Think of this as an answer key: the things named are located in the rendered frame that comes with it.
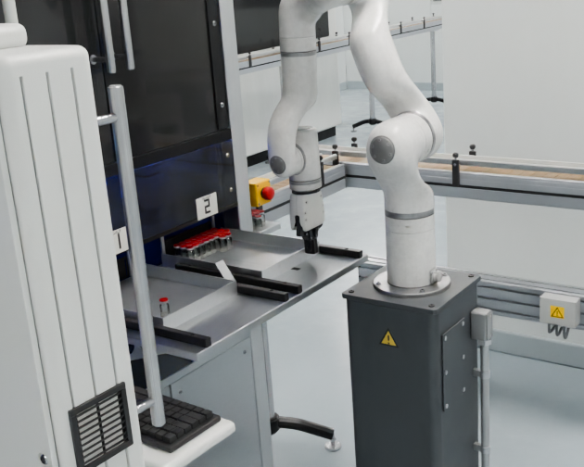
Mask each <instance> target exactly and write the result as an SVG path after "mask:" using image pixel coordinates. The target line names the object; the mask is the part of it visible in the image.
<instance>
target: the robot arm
mask: <svg viewBox="0 0 584 467"><path fill-rule="evenodd" d="M346 5H348V6H349V8H350V10H351V15H352V23H351V32H350V36H349V47H350V51H351V53H352V56H353V58H354V61H355V64H356V66H357V69H358V71H359V73H360V75H361V77H362V80H363V82H364V84H365V86H366V87H367V89H368V90H369V91H370V93H371V94H372V95H373V96H374V97H375V98H376V99H377V100H378V101H379V102H380V103H381V104H382V106H383V107H384V108H385V110H386V111H387V113H388V115H389V117H390V119H389V120H385V121H383V122H381V123H379V124H378V125H377V126H375V127H374V128H373V130H372V131H371V133H370V135H369V137H368V141H367V146H366V156H367V161H368V164H369V167H370V169H371V171H372V173H373V174H374V176H375V178H376V179H377V180H378V182H379V184H380V186H381V188H382V190H383V193H384V204H385V228H386V251H387V271H385V272H382V273H380V274H379V275H377V276H376V277H375V278H374V288H375V290H376V291H378V292H379V293H381V294H384V295H387V296H391V297H403V298H417V297H430V296H434V295H437V294H440V293H442V292H444V291H446V290H447V289H448V288H449V287H450V286H451V278H450V276H449V275H448V274H447V273H446V272H442V271H438V270H437V269H436V237H435V202H434V193H433V190H432V189H431V187H430V186H429V185H428V184H426V183H425V182H424V181H423V180H422V178H421V176H420V174H419V170H418V162H420V161H422V160H424V159H426V158H429V157H431V156H432V155H434V154H435V153H436V152H437V151H438V149H439V148H440V146H441V143H442V141H443V129H442V125H441V122H440V120H439V118H438V115H437V113H436V112H435V110H434V109H433V108H432V106H431V105H430V104H429V102H428V101H427V100H426V98H425V97H424V95H423V94H422V93H421V92H420V90H419V89H418V88H417V87H416V85H415V84H414V83H413V81H412V80H411V79H410V77H409V76H408V74H407V72H406V71H405V69H404V67H403V66H402V64H401V62H400V58H399V55H398V52H397V49H396V47H395V45H394V42H393V40H392V37H391V34H390V30H389V26H388V18H387V9H388V0H281V2H280V5H279V10H278V22H279V40H280V57H281V71H282V86H283V94H282V98H281V100H280V102H279V103H278V105H277V107H276V108H275V110H274V112H273V114H272V117H271V119H270V123H269V127H268V137H267V143H268V159H269V164H270V168H271V170H272V172H273V174H274V175H276V176H277V177H281V178H286V177H288V178H289V188H290V190H292V194H291V197H290V225H291V229H292V230H297V236H302V239H303V240H304V246H305V253H307V254H316V253H318V244H317V237H318V231H319V229H320V228H321V227H322V226H323V222H324V202H323V196H322V192H321V188H320V187H322V177H321V166H320V155H319V144H318V133H317V128H315V127H313V126H299V123H300V121H301V119H302V118H303V116H304V115H305V113H306V112H307V111H308V110H309V109H310V108H311V107H312V106H313V105H314V104H315V102H316V100H317V94H318V88H317V56H316V30H315V25H316V21H317V20H318V19H319V18H320V17H321V15H322V14H323V13H324V12H326V11H328V10H330V9H332V8H335V7H338V6H346Z"/></svg>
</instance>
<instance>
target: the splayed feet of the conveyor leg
mask: <svg viewBox="0 0 584 467"><path fill-rule="evenodd" d="M274 415H275V416H274V417H273V418H271V419H270V425H271V435H272V434H275V433H276V432H278V431H279V430H280V428H285V429H293V430H298V431H301V432H305V433H308V434H311V435H317V436H319V437H322V438H326V439H329V440H330V441H328V442H326V443H325V444H324V448H325V449H326V450H328V451H337V450H340V449H341V447H342V446H341V443H340V442H338V441H336V438H335V432H334V431H335V429H334V428H333V427H328V426H324V425H321V424H318V423H313V422H310V421H307V420H303V419H300V418H294V417H286V416H279V414H278V413H276V412H275V413H274Z"/></svg>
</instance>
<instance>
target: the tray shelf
mask: <svg viewBox="0 0 584 467"><path fill-rule="evenodd" d="M366 261H368V254H364V253H362V258H360V259H356V258H351V257H344V256H339V255H332V254H326V253H319V254H317V255H315V256H314V257H312V258H310V259H307V260H306V261H304V262H302V263H300V264H299V265H297V266H296V267H295V268H300V270H298V271H296V270H291V269H290V270H288V271H286V272H284V273H282V274H280V275H278V276H277V277H275V278H273V279H272V280H277V281H282V282H288V283H292V284H301V285H302V293H300V294H293V293H288V292H287V293H288V296H289V300H288V301H287V302H282V301H277V300H272V299H268V298H263V297H254V296H249V295H244V294H239V293H237V295H235V296H233V297H230V298H229V299H227V300H225V301H223V302H222V303H220V304H218V305H216V306H215V307H213V308H211V309H208V310H206V311H204V312H202V313H201V314H199V315H197V316H196V317H194V318H192V319H190V320H188V321H187V322H184V323H182V324H180V325H178V326H176V327H175V328H174V329H179V330H183V331H187V332H190V333H194V334H202V335H205V336H209V337H210V339H211V346H210V347H207V348H205V347H199V346H195V345H191V344H187V343H184V342H180V341H176V340H172V339H169V338H165V337H161V336H157V335H155V338H156V346H157V351H158V352H162V353H166V354H170V355H173V356H176V357H180V358H184V359H188V360H193V361H201V360H203V359H205V358H206V357H207V356H209V355H211V354H212V353H214V352H216V351H217V350H219V349H221V348H222V347H225V346H226V345H228V344H230V343H231V342H233V341H235V340H236V339H237V338H239V337H240V336H242V335H244V334H246V333H248V332H250V331H251V330H253V329H255V328H256V327H258V326H260V325H261V324H263V323H265V322H267V321H268V320H270V319H271V318H273V317H274V316H276V315H278V314H279V313H281V312H283V311H284V310H286V309H288V308H290V307H292V306H293V305H295V304H297V303H298V302H299V301H301V300H302V299H304V298H306V297H308V296H310V295H312V294H313V293H315V292H317V291H318V290H320V289H322V288H323V287H325V286H327V285H328V284H331V283H332V282H333V281H335V280H336V279H338V278H340V277H341V276H343V275H345V274H346V273H348V272H350V271H352V270H354V269H355V268H357V267H359V266H361V265H362V264H363V263H365V262H366ZM126 333H127V340H128V344H131V345H135V346H138V347H142V346H141V338H140V332H139V331H135V330H132V329H128V328H126Z"/></svg>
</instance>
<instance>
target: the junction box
mask: <svg viewBox="0 0 584 467"><path fill-rule="evenodd" d="M540 322H544V323H549V324H555V325H560V326H565V327H571V328H576V327H577V326H578V325H579V324H580V297H570V296H563V295H557V294H551V293H544V294H543V295H542V296H541V297H540Z"/></svg>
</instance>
